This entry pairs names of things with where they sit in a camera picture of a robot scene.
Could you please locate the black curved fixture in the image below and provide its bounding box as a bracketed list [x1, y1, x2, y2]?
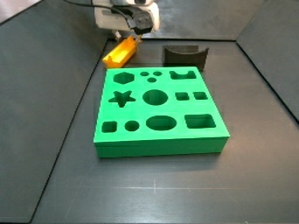
[163, 45, 209, 72]

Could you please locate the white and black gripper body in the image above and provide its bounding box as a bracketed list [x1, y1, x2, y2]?
[93, 0, 160, 35]

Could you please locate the yellow star prism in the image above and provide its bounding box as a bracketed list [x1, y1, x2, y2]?
[103, 36, 140, 68]

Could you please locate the green foam shape board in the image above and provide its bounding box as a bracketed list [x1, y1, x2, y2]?
[93, 66, 229, 158]

